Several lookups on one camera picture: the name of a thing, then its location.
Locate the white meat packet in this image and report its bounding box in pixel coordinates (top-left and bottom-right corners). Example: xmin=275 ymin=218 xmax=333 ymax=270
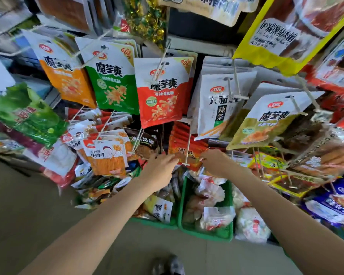
xmin=234 ymin=207 xmax=272 ymax=244

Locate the row of orange-red packets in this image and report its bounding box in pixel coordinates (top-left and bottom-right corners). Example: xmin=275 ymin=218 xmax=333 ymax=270
xmin=169 ymin=121 xmax=209 ymax=149

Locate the yellow-edged dried meat packet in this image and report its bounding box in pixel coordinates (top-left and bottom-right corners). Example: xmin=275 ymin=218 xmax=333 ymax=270
xmin=233 ymin=0 xmax=344 ymax=77

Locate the white display hook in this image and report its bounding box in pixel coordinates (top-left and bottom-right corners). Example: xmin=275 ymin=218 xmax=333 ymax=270
xmin=181 ymin=123 xmax=192 ymax=166

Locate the white packet with black label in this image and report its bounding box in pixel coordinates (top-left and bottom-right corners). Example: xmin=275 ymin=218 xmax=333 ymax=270
xmin=194 ymin=71 xmax=258 ymax=141

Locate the bag of gold green candies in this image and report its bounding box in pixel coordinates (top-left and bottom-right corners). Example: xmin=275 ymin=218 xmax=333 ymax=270
xmin=113 ymin=0 xmax=169 ymax=51

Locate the person's left forearm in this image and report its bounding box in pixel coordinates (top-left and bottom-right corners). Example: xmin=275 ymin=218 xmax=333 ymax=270
xmin=19 ymin=176 xmax=161 ymax=275

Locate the yellow and black snack packet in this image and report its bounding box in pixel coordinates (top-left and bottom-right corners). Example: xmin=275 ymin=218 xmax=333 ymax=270
xmin=267 ymin=174 xmax=323 ymax=198

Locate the green and white snack packet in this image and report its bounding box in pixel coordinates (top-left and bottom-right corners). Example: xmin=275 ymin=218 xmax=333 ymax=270
xmin=75 ymin=36 xmax=140 ymax=116

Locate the row of red packets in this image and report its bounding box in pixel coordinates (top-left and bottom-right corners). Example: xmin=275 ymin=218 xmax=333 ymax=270
xmin=303 ymin=65 xmax=344 ymax=133

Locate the orange-red snack packet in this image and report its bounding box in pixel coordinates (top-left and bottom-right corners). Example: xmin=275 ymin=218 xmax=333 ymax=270
xmin=168 ymin=142 xmax=209 ymax=172

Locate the grey sneaker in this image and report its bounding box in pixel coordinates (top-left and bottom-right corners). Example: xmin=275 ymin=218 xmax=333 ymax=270
xmin=151 ymin=257 xmax=167 ymax=275
xmin=166 ymin=254 xmax=186 ymax=275

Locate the person's right forearm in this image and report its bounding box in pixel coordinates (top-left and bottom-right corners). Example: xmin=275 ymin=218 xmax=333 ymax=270
xmin=225 ymin=167 xmax=344 ymax=275

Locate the yellow-green snack packet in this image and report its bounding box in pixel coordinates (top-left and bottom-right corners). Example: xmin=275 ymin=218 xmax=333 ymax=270
xmin=247 ymin=152 xmax=288 ymax=171

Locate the green vegetable packet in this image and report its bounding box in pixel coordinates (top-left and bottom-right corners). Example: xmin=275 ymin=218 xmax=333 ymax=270
xmin=0 ymin=82 xmax=69 ymax=149

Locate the orange packet with cartoon face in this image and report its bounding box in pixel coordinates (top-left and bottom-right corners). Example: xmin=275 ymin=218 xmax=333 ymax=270
xmin=83 ymin=140 xmax=129 ymax=178

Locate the dark brown snack packet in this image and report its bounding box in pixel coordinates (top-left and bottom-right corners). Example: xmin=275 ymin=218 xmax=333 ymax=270
xmin=124 ymin=128 xmax=159 ymax=161

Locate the red and white snack packet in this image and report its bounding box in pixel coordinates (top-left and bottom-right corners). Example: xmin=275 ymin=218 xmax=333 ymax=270
xmin=134 ymin=56 xmax=195 ymax=129

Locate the person's right hand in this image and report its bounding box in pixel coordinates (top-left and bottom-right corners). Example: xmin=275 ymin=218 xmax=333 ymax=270
xmin=199 ymin=149 xmax=233 ymax=180

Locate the yellow and white snack packet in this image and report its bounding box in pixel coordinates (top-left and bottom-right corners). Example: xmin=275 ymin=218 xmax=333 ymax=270
xmin=143 ymin=194 xmax=174 ymax=224

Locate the blue snack packet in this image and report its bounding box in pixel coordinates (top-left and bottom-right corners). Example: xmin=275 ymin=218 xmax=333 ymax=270
xmin=302 ymin=179 xmax=344 ymax=227

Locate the green plastic basket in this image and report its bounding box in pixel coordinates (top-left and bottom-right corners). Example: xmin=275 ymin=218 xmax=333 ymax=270
xmin=130 ymin=169 xmax=180 ymax=230
xmin=177 ymin=176 xmax=234 ymax=243

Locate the row of red-white strip packets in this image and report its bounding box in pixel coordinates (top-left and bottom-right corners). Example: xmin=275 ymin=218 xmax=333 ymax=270
xmin=62 ymin=108 xmax=134 ymax=149

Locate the olive and white snack packet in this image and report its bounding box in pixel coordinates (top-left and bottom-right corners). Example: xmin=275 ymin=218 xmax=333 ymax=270
xmin=226 ymin=91 xmax=325 ymax=151

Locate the person's left hand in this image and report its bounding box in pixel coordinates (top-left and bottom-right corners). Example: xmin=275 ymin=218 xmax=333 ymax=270
xmin=139 ymin=153 xmax=180 ymax=194

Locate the clear sausage packet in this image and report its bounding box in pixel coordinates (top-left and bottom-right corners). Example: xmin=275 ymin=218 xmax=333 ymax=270
xmin=286 ymin=126 xmax=344 ymax=181

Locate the orange and white snack packet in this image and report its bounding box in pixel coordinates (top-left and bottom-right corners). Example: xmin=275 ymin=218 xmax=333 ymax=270
xmin=21 ymin=29 xmax=97 ymax=109

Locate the brown clear snack packet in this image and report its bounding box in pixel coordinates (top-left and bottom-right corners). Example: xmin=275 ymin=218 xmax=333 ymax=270
xmin=34 ymin=0 xmax=97 ymax=35

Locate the cream snack packet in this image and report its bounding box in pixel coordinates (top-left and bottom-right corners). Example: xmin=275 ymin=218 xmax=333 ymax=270
xmin=158 ymin=0 xmax=260 ymax=27

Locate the pile of white meat packets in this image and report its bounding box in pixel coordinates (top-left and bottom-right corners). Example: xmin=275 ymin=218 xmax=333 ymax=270
xmin=182 ymin=169 xmax=236 ymax=232

